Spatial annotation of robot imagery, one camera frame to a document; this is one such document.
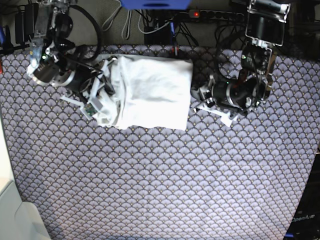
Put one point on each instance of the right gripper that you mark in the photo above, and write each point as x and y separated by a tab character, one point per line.
84	83

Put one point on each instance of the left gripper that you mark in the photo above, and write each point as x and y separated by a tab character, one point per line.
216	95

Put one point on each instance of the white T-shirt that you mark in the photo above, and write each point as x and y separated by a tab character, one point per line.
149	93

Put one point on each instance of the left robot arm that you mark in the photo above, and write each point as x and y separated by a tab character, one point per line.
265	29

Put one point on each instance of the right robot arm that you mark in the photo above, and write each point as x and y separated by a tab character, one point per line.
57	61

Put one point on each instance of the red clip on cloth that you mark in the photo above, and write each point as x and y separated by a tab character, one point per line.
175	51

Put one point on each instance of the fan-patterned table cloth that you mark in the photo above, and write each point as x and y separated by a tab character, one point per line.
256	180

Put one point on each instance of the blue box at top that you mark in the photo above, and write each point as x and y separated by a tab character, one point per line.
156	4

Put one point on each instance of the black power strip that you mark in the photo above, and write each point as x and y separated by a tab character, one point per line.
212	15

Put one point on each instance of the black device left background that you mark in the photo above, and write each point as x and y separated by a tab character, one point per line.
25	21

